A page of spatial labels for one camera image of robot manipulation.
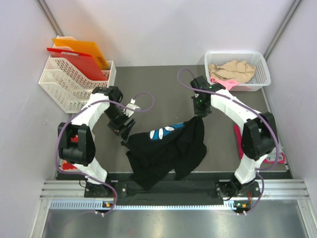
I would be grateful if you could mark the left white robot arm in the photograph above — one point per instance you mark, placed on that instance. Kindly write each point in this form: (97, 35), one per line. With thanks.
(77, 144)

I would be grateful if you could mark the white plastic laundry basket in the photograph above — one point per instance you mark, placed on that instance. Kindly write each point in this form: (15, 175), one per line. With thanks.
(262, 76)

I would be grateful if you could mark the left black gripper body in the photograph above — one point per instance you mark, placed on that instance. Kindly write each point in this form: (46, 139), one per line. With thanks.
(117, 118)

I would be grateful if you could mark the white slotted cable duct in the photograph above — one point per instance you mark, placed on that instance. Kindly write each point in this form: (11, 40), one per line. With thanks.
(103, 205)

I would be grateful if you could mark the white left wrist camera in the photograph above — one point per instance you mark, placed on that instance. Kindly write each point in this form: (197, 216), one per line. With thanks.
(131, 108)

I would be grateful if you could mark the orange folder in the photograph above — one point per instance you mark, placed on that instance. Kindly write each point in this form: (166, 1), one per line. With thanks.
(86, 47)

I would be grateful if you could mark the folded grey t-shirt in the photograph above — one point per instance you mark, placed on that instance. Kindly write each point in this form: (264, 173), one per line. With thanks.
(272, 156)

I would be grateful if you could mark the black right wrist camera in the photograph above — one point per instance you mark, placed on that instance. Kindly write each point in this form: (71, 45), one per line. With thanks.
(200, 83)

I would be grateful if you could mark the white perforated file organizer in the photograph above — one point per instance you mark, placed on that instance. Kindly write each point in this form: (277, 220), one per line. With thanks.
(69, 87)

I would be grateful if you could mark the aluminium frame rail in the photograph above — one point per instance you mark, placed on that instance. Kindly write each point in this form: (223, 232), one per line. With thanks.
(267, 189)

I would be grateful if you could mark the beige t-shirt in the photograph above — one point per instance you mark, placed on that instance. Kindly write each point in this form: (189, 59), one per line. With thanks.
(241, 71)

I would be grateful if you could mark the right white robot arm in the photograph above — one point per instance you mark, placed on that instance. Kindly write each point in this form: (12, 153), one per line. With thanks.
(258, 130)

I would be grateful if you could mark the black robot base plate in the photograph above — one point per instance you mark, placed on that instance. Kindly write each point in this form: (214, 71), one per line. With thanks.
(194, 189)

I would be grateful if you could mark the red folder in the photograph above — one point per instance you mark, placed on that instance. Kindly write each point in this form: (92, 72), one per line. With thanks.
(83, 62)

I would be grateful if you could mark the red children's book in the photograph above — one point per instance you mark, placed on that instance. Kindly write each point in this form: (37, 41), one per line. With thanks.
(66, 166)

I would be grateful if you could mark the pink t-shirt in basket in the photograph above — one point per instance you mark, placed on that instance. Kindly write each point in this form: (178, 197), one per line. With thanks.
(228, 84)

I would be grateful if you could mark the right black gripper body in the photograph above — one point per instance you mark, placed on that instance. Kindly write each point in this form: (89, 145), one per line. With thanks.
(200, 109)

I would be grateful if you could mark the folded magenta t-shirt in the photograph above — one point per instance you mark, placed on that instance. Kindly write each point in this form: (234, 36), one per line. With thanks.
(238, 137)

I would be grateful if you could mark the black t-shirt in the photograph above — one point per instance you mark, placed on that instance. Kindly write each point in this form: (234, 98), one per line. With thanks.
(179, 147)

